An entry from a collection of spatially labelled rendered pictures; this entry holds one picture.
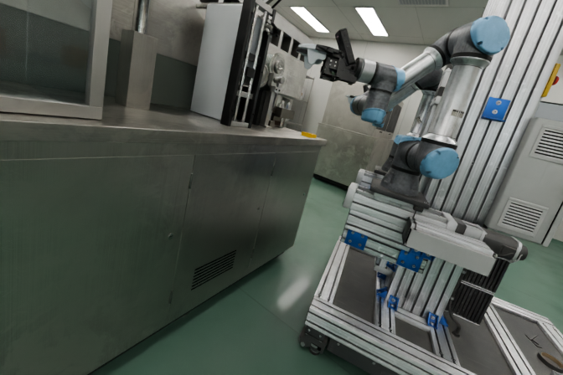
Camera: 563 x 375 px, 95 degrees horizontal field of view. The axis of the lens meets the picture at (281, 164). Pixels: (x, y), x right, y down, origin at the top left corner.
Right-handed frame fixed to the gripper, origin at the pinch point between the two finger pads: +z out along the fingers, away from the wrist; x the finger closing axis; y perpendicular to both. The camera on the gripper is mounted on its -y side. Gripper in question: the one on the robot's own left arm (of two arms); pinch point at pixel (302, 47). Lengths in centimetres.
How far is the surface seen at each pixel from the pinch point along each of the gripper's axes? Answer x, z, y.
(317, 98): 540, -113, -92
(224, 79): 44, 29, 8
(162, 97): 56, 60, 22
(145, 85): 20, 53, 22
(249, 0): 25.1, 22.6, -21.3
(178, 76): 60, 55, 9
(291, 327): 33, -30, 120
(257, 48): 35.0, 16.0, -7.3
